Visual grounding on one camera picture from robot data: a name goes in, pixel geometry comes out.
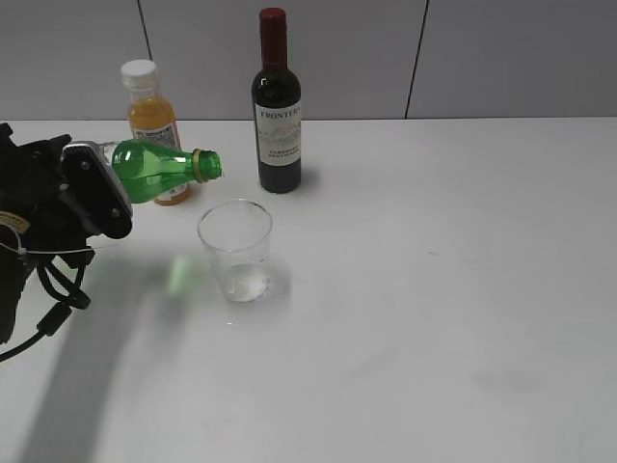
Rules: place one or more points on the orange juice bottle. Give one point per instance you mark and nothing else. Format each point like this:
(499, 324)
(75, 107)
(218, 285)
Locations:
(150, 115)

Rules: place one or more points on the transparent plastic cup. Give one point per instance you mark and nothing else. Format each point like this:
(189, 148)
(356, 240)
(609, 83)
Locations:
(236, 236)

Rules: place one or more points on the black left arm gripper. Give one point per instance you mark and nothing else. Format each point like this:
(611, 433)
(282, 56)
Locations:
(43, 210)

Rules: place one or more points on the green sprite bottle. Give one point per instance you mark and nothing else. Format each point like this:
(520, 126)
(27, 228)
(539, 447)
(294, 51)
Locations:
(147, 170)

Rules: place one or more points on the dark red wine bottle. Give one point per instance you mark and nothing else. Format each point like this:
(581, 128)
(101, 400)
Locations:
(276, 96)

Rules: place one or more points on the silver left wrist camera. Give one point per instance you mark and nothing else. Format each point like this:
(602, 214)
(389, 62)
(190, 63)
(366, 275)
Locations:
(94, 191)

